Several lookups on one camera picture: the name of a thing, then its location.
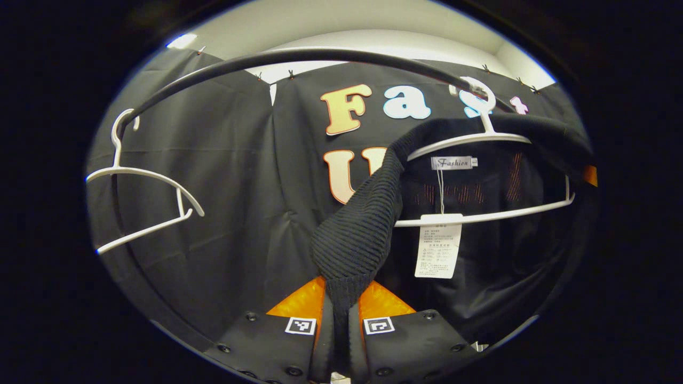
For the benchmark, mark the white plastic hanger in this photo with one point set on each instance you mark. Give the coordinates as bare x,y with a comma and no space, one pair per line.
469,137
139,172

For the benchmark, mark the small ceiling light panel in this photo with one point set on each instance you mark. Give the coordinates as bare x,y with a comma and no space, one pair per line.
181,41

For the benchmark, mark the black clothes rack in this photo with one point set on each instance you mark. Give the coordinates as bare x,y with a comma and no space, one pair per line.
320,53

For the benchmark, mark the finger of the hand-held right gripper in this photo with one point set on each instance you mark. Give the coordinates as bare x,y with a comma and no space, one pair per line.
589,176

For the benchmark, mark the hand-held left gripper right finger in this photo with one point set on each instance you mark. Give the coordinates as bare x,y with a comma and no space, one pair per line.
416,346

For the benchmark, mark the black knit garment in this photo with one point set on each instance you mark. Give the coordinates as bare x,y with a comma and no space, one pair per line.
357,234

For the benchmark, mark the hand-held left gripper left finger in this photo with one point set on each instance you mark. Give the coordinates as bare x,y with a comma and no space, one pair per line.
267,346

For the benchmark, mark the black backdrop cloth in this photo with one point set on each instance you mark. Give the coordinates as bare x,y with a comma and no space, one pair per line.
229,202

